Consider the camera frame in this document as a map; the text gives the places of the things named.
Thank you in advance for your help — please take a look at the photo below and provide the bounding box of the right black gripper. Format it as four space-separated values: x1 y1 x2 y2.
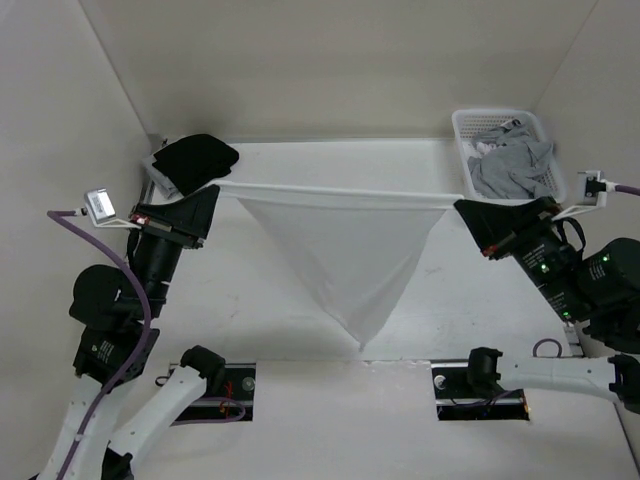
453 193 591 319

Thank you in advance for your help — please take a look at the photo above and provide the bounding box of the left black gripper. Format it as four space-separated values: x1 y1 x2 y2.
130 183 224 316

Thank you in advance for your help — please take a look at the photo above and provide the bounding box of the white tank top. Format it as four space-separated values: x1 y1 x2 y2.
218 181 461 346

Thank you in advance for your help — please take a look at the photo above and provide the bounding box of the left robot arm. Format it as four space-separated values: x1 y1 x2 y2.
37 185 226 479

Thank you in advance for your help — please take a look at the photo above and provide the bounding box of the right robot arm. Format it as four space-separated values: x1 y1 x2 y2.
454 197 639 413

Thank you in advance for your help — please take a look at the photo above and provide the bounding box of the folded grey tank top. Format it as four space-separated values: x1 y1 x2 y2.
141 155 179 200

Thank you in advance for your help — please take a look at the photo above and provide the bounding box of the folded black tank top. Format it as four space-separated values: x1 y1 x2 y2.
153 134 240 197

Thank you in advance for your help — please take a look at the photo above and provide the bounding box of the grey tank top in basket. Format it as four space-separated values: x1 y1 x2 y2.
467 119 553 200

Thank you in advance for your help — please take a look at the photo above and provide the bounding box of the white plastic basket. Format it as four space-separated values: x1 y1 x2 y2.
451 108 567 205

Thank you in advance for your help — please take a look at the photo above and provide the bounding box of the left metal table rail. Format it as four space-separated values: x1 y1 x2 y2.
139 134 168 204

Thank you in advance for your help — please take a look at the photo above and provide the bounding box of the metal table rail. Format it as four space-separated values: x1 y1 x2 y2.
564 323 584 358
139 134 168 204

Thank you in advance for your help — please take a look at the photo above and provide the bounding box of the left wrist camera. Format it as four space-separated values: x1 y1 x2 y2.
84 188 134 228

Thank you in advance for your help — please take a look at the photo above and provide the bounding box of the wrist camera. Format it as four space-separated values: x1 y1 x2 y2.
84 188 134 228
553 170 615 221

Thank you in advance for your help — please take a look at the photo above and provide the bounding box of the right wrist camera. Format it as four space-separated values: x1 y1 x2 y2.
553 170 615 221

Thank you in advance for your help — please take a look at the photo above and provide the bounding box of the right metal table rail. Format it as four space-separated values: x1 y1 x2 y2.
564 323 584 358

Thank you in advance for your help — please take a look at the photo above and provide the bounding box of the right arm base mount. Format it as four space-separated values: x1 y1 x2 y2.
430 361 530 422

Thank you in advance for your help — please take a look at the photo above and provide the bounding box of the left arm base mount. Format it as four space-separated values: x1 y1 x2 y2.
175 363 257 424

